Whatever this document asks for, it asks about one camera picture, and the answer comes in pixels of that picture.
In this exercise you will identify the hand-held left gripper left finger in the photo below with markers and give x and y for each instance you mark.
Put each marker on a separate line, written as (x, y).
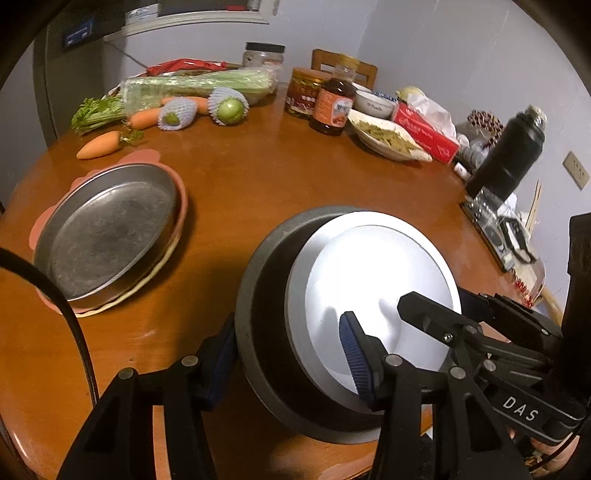
(221, 364)

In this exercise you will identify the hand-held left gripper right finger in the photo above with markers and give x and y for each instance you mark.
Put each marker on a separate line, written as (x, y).
(358, 360)

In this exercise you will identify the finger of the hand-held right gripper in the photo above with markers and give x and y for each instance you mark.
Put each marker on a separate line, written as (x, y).
(508, 314)
(425, 314)

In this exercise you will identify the red instant noodle cup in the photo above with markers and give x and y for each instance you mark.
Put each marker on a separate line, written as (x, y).
(369, 277)

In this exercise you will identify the large steel bowl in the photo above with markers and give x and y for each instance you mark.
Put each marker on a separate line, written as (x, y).
(263, 277)

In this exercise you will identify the shallow steel plate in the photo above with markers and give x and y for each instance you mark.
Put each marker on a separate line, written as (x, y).
(106, 230)

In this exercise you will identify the pink plate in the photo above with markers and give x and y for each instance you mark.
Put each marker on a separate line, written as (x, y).
(138, 156)

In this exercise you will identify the person's right hand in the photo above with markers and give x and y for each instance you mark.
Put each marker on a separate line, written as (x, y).
(561, 459)

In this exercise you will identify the black power strip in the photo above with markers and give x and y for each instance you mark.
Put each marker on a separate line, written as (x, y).
(496, 242)

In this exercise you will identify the white cloth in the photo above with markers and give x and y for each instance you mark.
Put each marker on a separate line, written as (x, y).
(517, 205)

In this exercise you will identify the clear glass cup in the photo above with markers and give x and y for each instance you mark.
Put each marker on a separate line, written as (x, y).
(491, 203)

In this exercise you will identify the wooden sticks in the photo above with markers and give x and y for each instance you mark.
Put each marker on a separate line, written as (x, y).
(536, 203)

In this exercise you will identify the black thermos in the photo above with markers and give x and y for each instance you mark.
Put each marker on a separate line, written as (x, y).
(508, 152)

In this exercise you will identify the red tissue box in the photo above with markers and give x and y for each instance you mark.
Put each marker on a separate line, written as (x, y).
(429, 138)

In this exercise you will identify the white dish of pickled vegetables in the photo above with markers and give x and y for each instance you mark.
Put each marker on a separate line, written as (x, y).
(392, 138)

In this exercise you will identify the red white bead bundle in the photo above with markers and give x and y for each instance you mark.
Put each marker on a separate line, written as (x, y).
(485, 123)

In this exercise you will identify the white ceramic bowl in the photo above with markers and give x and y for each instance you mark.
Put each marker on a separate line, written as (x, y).
(376, 107)

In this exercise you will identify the pale yellow round object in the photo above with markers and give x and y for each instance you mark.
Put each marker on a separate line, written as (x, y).
(411, 92)

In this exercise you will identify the dark sauce bottle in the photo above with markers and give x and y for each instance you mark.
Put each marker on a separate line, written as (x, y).
(332, 106)

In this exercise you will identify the carrot with green top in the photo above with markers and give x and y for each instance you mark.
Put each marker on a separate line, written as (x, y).
(99, 145)

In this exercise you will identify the chili sauce jar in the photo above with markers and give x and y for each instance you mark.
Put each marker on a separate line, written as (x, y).
(302, 92)

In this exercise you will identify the green fruit in foam net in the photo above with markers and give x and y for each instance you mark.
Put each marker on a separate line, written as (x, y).
(229, 110)
(178, 113)

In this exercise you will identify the wooden chair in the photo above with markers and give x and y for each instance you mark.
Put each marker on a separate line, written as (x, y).
(323, 60)

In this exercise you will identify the wrapped celery bundle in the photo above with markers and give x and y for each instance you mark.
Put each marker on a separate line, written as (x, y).
(207, 83)

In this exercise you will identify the red snack bag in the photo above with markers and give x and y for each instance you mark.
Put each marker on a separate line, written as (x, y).
(184, 66)

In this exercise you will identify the plastic jar with black lid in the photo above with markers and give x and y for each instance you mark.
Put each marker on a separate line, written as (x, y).
(263, 55)

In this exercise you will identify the grey refrigerator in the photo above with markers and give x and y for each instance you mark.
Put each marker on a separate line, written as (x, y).
(69, 69)

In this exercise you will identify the window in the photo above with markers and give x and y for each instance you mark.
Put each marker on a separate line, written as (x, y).
(194, 14)

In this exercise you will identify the white box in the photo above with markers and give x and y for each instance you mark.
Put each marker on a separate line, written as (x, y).
(141, 14)

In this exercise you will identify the wall socket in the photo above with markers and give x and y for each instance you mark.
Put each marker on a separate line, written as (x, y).
(577, 170)

